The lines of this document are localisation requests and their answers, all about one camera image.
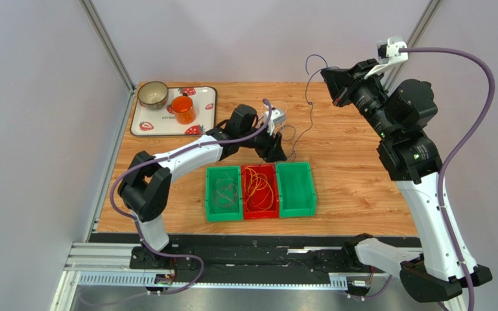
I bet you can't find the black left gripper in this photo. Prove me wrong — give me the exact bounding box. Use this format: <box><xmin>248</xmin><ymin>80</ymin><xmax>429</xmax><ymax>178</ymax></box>
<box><xmin>239</xmin><ymin>122</ymin><xmax>288</xmax><ymax>165</ymax></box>

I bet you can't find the blue cable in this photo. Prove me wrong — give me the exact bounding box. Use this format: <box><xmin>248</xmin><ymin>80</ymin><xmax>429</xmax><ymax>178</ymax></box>
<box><xmin>281</xmin><ymin>54</ymin><xmax>340</xmax><ymax>163</ymax></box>

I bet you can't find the orange cable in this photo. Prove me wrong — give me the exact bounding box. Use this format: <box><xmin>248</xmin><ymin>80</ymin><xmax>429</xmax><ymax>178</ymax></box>
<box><xmin>244</xmin><ymin>170</ymin><xmax>277</xmax><ymax>213</ymax></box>

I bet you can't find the yellow cable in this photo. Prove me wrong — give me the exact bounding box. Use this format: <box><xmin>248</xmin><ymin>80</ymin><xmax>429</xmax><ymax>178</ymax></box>
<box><xmin>244</xmin><ymin>166</ymin><xmax>278</xmax><ymax>212</ymax></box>

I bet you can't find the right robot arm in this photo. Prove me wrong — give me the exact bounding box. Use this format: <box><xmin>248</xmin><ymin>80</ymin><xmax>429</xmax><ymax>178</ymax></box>
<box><xmin>320</xmin><ymin>60</ymin><xmax>493</xmax><ymax>303</ymax></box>

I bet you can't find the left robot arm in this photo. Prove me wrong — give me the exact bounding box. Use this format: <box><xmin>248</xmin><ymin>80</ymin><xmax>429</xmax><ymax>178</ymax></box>
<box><xmin>109</xmin><ymin>99</ymin><xmax>287</xmax><ymax>256</ymax></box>

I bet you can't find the red plastic bin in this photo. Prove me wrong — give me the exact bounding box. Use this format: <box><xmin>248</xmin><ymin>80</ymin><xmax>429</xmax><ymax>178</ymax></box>
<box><xmin>241</xmin><ymin>164</ymin><xmax>279</xmax><ymax>220</ymax></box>

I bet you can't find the right green plastic bin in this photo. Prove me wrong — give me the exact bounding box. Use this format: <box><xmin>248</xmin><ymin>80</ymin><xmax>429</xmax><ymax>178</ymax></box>
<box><xmin>276</xmin><ymin>162</ymin><xmax>317</xmax><ymax>218</ymax></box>

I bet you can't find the green plastic bin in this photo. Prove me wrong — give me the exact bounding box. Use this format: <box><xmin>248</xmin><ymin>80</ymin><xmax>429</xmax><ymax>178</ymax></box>
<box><xmin>205</xmin><ymin>166</ymin><xmax>243</xmax><ymax>222</ymax></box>
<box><xmin>276</xmin><ymin>162</ymin><xmax>317</xmax><ymax>218</ymax></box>

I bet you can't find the left green plastic bin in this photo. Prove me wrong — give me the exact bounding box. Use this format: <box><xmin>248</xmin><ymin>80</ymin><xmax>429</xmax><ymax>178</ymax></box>
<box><xmin>205</xmin><ymin>166</ymin><xmax>243</xmax><ymax>222</ymax></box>

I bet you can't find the orange glass cup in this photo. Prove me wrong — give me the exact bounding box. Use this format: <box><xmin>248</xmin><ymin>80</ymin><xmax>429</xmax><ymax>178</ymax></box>
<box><xmin>171</xmin><ymin>95</ymin><xmax>196</xmax><ymax>124</ymax></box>

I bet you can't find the white strawberry tray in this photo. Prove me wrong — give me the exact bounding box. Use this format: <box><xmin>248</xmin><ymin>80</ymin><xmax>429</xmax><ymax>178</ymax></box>
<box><xmin>130</xmin><ymin>86</ymin><xmax>217</xmax><ymax>137</ymax></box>

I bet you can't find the ceramic bowl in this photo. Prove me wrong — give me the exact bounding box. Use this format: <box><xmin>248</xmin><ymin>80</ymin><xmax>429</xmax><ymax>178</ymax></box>
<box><xmin>137</xmin><ymin>81</ymin><xmax>169</xmax><ymax>109</ymax></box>

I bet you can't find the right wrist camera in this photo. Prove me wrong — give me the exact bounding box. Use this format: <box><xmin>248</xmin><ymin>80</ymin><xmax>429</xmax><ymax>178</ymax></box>
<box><xmin>364</xmin><ymin>36</ymin><xmax>409</xmax><ymax>79</ymax></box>

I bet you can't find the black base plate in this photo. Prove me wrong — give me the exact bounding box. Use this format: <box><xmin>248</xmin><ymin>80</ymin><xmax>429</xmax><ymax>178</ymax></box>
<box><xmin>129</xmin><ymin>235</ymin><xmax>372</xmax><ymax>273</ymax></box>

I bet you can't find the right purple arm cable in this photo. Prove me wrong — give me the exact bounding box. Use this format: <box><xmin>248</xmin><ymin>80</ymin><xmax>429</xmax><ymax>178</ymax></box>
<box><xmin>348</xmin><ymin>46</ymin><xmax>496</xmax><ymax>311</ymax></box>

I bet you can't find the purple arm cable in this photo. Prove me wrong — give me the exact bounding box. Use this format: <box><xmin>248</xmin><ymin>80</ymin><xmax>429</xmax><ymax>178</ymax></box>
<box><xmin>348</xmin><ymin>46</ymin><xmax>496</xmax><ymax>311</ymax></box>
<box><xmin>109</xmin><ymin>98</ymin><xmax>274</xmax><ymax>299</ymax></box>

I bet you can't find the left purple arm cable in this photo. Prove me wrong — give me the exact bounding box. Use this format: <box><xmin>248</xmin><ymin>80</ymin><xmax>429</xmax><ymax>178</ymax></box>
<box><xmin>109</xmin><ymin>98</ymin><xmax>274</xmax><ymax>299</ymax></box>

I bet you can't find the aluminium frame rail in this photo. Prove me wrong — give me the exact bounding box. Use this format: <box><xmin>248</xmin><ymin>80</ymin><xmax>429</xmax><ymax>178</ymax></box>
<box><xmin>50</xmin><ymin>241</ymin><xmax>468</xmax><ymax>311</ymax></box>

